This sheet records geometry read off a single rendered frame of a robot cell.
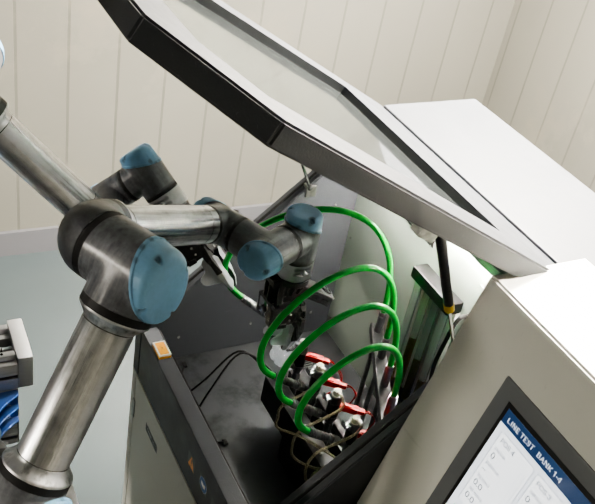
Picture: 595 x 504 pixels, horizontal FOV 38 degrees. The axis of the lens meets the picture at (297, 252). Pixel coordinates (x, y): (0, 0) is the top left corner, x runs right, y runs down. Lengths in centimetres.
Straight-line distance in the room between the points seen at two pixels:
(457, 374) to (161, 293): 57
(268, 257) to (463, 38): 289
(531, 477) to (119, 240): 74
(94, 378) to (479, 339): 65
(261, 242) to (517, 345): 50
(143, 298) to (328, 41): 281
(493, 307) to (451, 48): 293
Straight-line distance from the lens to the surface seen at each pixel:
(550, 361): 142
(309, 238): 167
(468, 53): 441
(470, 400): 154
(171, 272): 127
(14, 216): 386
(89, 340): 131
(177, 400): 197
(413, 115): 210
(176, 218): 153
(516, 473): 148
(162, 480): 221
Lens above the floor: 236
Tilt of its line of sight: 35 degrees down
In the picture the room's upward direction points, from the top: 12 degrees clockwise
